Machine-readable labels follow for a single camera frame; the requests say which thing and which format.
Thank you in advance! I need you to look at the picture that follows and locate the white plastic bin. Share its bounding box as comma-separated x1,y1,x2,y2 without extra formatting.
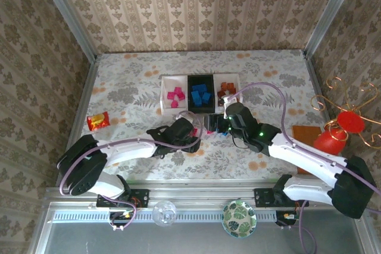
213,72,242,109
160,75,189,114

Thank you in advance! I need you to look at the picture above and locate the black plastic bin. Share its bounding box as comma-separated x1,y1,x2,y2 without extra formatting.
187,74,216,115

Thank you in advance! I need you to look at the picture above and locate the brown wooden board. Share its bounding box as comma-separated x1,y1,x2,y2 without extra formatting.
291,125,323,175

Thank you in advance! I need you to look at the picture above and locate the clear glass bowl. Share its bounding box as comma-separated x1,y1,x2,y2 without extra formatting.
152,200,177,228

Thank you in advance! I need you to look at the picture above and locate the red yellow snack packet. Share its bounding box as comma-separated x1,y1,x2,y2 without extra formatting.
86,111,111,132

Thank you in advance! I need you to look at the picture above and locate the floral tablecloth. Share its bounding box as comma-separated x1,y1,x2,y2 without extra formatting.
64,49,343,181

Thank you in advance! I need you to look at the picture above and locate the red vase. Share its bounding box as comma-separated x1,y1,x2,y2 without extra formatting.
313,127,349,156

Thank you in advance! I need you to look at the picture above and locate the green leaf patterned bowl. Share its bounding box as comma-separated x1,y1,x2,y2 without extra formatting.
222,200,258,239

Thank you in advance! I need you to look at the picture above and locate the black connector block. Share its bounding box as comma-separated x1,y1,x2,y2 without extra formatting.
276,211,300,227
108,211,135,225

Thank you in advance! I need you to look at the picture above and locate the grey metal panel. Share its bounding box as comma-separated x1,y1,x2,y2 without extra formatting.
44,221,363,254

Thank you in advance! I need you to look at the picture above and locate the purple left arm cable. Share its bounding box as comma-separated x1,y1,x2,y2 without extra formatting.
59,110,204,231

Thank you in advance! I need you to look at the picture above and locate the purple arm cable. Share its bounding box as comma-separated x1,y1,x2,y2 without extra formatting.
59,110,204,231
229,83,381,254

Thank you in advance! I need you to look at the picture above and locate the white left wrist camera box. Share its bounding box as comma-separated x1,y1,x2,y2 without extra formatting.
177,112,195,124

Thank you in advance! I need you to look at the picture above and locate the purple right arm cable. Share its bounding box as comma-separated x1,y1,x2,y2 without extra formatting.
229,83,381,254

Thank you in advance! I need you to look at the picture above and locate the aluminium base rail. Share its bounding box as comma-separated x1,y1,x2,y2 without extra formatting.
44,180,367,207

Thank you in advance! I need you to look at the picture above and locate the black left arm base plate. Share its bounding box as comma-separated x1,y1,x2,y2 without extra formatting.
96,188,149,208

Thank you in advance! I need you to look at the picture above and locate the grey slotted cable duct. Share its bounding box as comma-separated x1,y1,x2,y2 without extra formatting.
49,208,286,224

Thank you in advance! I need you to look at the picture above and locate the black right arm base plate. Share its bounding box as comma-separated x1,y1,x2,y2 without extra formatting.
254,187,310,208

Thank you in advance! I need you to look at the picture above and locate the aluminium side rail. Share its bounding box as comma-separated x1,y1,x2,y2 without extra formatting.
55,59,101,188
303,54,354,185

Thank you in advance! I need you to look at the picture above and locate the gold wire red disc ornament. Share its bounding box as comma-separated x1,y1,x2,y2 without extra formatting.
311,76,381,148

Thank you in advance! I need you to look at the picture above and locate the aluminium corner post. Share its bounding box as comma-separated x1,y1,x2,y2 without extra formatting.
33,0,98,62
302,0,363,58

